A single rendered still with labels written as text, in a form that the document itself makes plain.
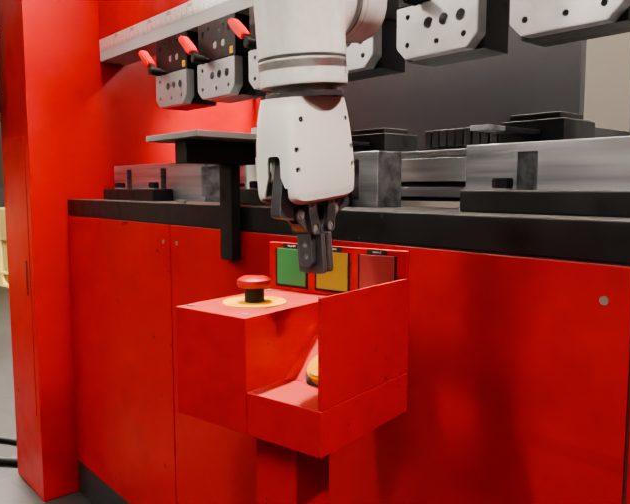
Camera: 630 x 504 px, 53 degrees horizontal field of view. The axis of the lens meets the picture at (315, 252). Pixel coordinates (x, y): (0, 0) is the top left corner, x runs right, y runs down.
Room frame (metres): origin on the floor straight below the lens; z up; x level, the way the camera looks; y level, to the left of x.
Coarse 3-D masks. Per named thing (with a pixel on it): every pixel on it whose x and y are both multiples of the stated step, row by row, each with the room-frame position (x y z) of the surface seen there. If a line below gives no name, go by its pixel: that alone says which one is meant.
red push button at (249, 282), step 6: (246, 276) 0.70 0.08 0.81; (252, 276) 0.70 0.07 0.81; (258, 276) 0.70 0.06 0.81; (264, 276) 0.70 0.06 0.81; (240, 282) 0.69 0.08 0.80; (246, 282) 0.69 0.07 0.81; (252, 282) 0.69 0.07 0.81; (258, 282) 0.69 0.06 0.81; (264, 282) 0.69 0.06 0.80; (270, 282) 0.70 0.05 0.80; (246, 288) 0.69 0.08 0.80; (252, 288) 0.69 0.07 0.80; (258, 288) 0.69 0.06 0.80; (246, 294) 0.70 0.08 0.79; (252, 294) 0.69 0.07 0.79; (258, 294) 0.69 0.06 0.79; (246, 300) 0.70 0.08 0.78; (252, 300) 0.69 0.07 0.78; (258, 300) 0.69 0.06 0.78
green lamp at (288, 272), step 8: (280, 248) 0.79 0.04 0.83; (280, 256) 0.79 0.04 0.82; (288, 256) 0.78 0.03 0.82; (296, 256) 0.77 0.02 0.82; (280, 264) 0.79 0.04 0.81; (288, 264) 0.78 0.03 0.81; (296, 264) 0.77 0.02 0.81; (280, 272) 0.79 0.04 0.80; (288, 272) 0.78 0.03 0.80; (296, 272) 0.77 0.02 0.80; (304, 272) 0.77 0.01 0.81; (280, 280) 0.79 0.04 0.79; (288, 280) 0.78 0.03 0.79; (296, 280) 0.77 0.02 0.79; (304, 280) 0.77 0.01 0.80
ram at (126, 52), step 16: (112, 0) 1.82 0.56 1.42; (128, 0) 1.74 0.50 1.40; (144, 0) 1.67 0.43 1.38; (160, 0) 1.61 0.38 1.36; (176, 0) 1.55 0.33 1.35; (240, 0) 1.35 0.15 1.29; (112, 16) 1.82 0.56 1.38; (128, 16) 1.74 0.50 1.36; (144, 16) 1.67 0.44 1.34; (192, 16) 1.50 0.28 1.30; (208, 16) 1.44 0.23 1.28; (224, 16) 1.40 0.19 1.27; (112, 32) 1.82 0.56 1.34; (160, 32) 1.61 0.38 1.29; (176, 32) 1.55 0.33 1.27; (112, 48) 1.82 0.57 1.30; (128, 48) 1.75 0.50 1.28; (144, 48) 1.71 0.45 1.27
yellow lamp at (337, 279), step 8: (336, 256) 0.74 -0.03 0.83; (344, 256) 0.73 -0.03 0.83; (336, 264) 0.74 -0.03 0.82; (344, 264) 0.73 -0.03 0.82; (328, 272) 0.74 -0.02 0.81; (336, 272) 0.74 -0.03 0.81; (344, 272) 0.73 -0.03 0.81; (320, 280) 0.75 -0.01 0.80; (328, 280) 0.74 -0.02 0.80; (336, 280) 0.74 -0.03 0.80; (344, 280) 0.73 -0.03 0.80; (320, 288) 0.75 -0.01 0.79; (328, 288) 0.74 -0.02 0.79; (336, 288) 0.74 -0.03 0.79; (344, 288) 0.73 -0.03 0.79
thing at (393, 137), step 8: (376, 128) 1.38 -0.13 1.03; (384, 128) 1.37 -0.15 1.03; (392, 128) 1.39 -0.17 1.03; (352, 136) 1.42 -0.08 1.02; (360, 136) 1.40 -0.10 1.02; (368, 136) 1.38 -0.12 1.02; (376, 136) 1.37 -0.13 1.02; (384, 136) 1.35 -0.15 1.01; (392, 136) 1.36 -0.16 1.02; (400, 136) 1.38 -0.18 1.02; (408, 136) 1.40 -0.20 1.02; (416, 136) 1.42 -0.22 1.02; (352, 144) 1.35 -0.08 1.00; (360, 144) 1.36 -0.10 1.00; (368, 144) 1.38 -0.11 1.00; (376, 144) 1.37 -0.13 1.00; (384, 144) 1.35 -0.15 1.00; (392, 144) 1.37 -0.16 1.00; (400, 144) 1.38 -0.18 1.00; (408, 144) 1.40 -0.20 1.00; (416, 144) 1.42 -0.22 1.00
